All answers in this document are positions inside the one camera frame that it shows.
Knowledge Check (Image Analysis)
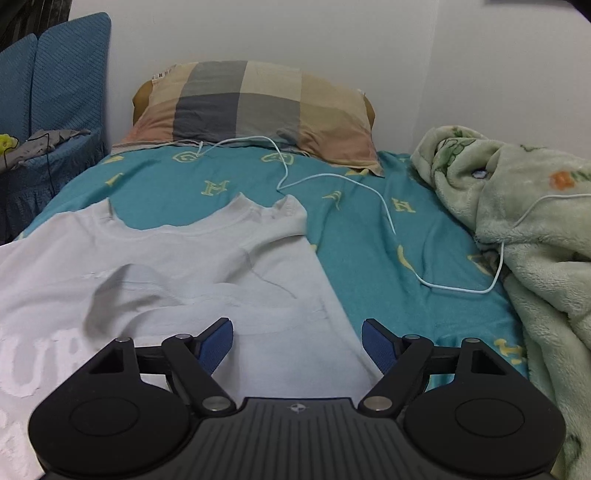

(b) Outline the dark barred window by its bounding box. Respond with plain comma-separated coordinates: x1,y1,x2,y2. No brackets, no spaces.
0,0,72,52

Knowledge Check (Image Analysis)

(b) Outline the white t-shirt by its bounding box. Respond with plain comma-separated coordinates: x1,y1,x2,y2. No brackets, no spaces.
0,194,385,480

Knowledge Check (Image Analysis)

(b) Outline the plaid pillow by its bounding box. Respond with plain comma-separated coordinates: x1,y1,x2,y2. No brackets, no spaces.
111,60,385,178

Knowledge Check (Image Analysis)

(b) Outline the green fleece printed blanket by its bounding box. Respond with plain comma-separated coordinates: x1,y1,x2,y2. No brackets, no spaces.
410,124,591,480

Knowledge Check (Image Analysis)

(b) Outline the thin black cable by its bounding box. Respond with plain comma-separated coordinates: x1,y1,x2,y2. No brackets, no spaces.
25,131,58,197

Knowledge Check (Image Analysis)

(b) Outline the teal patterned bed sheet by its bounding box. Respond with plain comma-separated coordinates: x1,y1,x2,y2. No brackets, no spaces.
9,145,529,398

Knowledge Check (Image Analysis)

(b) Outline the blue covered chair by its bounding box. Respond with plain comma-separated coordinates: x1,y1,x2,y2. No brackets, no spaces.
9,11,112,232
0,32,38,245

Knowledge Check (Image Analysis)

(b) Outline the orange pillow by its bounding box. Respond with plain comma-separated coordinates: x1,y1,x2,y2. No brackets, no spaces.
131,79,376,127

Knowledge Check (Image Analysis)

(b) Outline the grey cloth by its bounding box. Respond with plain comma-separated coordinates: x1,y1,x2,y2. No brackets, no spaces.
4,129,93,172

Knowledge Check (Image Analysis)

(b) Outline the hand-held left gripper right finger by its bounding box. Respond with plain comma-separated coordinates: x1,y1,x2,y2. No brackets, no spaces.
358,318,509,419

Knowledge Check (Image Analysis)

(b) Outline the white charging cable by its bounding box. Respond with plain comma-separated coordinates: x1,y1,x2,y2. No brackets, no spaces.
174,136,591,294

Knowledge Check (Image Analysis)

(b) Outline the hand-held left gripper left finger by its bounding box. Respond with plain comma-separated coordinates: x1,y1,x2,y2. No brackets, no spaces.
85,318,237,419

